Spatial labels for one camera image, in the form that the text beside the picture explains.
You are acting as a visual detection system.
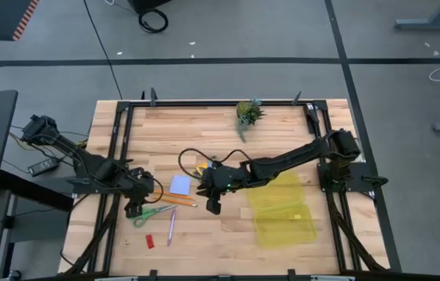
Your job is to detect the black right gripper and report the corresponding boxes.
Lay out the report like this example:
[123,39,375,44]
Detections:
[197,162,247,216]

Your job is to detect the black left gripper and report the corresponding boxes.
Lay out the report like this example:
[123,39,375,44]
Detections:
[124,166,155,219]

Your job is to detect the green-handled scissors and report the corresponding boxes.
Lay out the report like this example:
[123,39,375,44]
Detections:
[132,204,179,229]

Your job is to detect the pale blue sticky note pad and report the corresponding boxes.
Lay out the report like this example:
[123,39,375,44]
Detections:
[169,174,193,197]

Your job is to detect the purple pen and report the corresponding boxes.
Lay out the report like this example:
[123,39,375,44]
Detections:
[166,209,177,247]

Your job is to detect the yellow green crayon box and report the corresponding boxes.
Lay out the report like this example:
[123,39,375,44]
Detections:
[193,161,210,177]

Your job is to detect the yellow transparent zip pouch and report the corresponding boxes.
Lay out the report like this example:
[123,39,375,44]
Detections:
[246,170,318,250]

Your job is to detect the green potted succulent plant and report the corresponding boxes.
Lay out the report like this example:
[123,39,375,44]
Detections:
[235,97,267,144]

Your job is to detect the black power adapter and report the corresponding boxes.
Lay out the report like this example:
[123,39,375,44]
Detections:
[27,157,60,176]

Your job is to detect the black equipment base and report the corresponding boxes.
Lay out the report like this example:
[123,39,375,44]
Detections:
[128,0,172,15]

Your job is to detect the grey desk foot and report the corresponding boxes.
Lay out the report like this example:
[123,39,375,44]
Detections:
[394,0,440,31]

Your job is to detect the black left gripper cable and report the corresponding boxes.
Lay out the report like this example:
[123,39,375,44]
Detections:
[141,175,165,205]

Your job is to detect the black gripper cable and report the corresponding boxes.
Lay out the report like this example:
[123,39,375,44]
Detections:
[178,147,254,180]
[141,175,165,205]

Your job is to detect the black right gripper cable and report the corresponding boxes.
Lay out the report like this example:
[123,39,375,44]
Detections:
[178,147,254,180]

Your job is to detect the black metal table frame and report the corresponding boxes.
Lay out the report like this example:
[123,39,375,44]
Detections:
[58,88,391,281]

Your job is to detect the long black floor cable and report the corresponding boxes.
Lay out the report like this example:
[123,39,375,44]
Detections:
[83,0,123,101]

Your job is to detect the coiled black floor cable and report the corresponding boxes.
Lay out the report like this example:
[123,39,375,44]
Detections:
[138,8,169,34]

